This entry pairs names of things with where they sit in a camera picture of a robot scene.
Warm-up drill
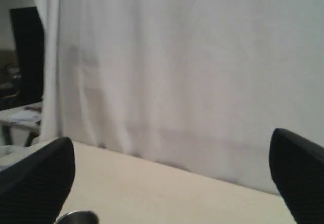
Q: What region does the black monitor in background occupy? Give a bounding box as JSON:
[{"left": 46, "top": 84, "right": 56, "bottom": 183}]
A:
[{"left": 9, "top": 7, "right": 45, "bottom": 104}]

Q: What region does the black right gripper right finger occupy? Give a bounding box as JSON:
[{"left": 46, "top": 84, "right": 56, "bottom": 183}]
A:
[{"left": 269, "top": 128, "right": 323, "bottom": 223}]

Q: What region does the white curtain backdrop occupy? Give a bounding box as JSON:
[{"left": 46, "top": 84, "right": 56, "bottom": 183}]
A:
[{"left": 35, "top": 0, "right": 323, "bottom": 193}]

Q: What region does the background desk with papers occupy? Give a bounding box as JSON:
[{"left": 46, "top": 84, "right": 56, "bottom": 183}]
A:
[{"left": 1, "top": 102, "right": 43, "bottom": 147}]

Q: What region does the stainless steel cup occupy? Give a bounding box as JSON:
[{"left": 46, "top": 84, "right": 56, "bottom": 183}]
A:
[{"left": 55, "top": 211, "right": 99, "bottom": 224}]

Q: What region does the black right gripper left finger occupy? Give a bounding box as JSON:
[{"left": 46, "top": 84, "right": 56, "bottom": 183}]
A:
[{"left": 1, "top": 137, "right": 75, "bottom": 223}]

